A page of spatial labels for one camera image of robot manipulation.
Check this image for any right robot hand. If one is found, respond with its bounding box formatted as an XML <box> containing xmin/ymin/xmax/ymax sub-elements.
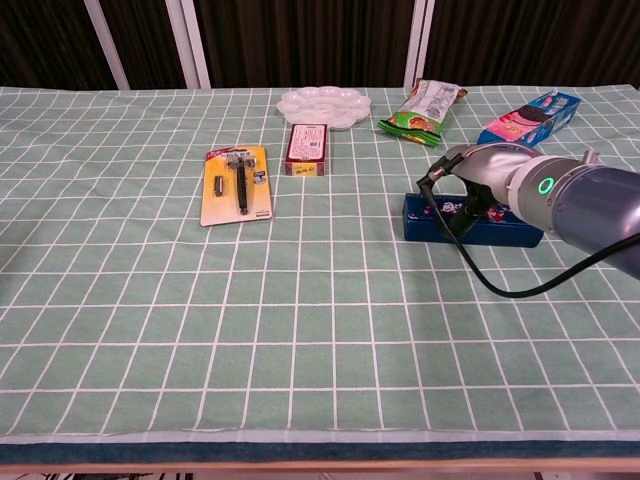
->
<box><xmin>444</xmin><ymin>142</ymin><xmax>534</xmax><ymax>236</ymax></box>

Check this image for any razor on yellow card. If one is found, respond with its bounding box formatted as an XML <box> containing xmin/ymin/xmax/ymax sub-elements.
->
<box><xmin>199</xmin><ymin>143</ymin><xmax>275</xmax><ymax>228</ymax></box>

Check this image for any green snack bag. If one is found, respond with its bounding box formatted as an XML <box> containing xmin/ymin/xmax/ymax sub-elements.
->
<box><xmin>376</xmin><ymin>78</ymin><xmax>469</xmax><ymax>149</ymax></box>

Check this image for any white partition post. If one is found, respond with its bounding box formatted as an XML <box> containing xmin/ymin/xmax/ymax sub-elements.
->
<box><xmin>164</xmin><ymin>0</ymin><xmax>211</xmax><ymax>90</ymax></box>
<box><xmin>403</xmin><ymin>0</ymin><xmax>435</xmax><ymax>89</ymax></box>
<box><xmin>83</xmin><ymin>0</ymin><xmax>131</xmax><ymax>91</ymax></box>

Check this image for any white flower-shaped palette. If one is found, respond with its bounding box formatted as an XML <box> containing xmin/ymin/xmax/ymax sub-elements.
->
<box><xmin>276</xmin><ymin>85</ymin><xmax>373</xmax><ymax>133</ymax></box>

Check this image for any green checked tablecloth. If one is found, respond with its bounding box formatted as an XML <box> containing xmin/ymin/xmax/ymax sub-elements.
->
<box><xmin>0</xmin><ymin>85</ymin><xmax>640</xmax><ymax>445</ymax></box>

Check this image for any blue felt table underlay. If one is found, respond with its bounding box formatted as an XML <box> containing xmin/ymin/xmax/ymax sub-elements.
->
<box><xmin>0</xmin><ymin>440</ymin><xmax>640</xmax><ymax>464</ymax></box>

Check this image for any red rectangular box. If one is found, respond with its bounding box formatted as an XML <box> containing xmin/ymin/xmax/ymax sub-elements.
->
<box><xmin>284</xmin><ymin>122</ymin><xmax>331</xmax><ymax>177</ymax></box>

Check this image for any dark blue glasses case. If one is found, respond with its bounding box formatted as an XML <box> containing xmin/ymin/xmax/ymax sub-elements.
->
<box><xmin>402</xmin><ymin>193</ymin><xmax>546</xmax><ymax>250</ymax></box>

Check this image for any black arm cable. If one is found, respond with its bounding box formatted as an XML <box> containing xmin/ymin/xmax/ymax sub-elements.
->
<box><xmin>417</xmin><ymin>152</ymin><xmax>640</xmax><ymax>297</ymax></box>

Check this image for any blue cookie box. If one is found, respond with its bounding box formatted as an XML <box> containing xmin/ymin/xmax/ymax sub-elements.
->
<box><xmin>476</xmin><ymin>89</ymin><xmax>582</xmax><ymax>149</ymax></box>

